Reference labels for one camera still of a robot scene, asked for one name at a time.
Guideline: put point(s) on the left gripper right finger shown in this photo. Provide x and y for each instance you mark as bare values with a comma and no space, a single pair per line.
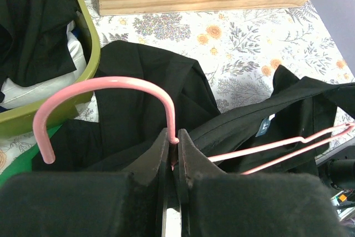
215,203

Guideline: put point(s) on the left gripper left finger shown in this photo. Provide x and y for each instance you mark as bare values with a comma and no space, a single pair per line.
126,203

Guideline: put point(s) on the white shirt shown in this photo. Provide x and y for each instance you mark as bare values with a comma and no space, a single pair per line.
18,96

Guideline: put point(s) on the blue plaid shirt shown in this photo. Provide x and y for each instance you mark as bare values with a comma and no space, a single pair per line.
3,98

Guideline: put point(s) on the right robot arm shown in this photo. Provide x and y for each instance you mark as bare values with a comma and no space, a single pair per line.
336,167

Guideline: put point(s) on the green cloth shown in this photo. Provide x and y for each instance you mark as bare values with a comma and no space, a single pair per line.
17,154

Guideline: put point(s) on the floral table mat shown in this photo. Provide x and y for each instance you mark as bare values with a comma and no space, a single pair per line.
239,51

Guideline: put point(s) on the aluminium rail frame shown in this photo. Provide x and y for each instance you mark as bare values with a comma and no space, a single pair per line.
343,201

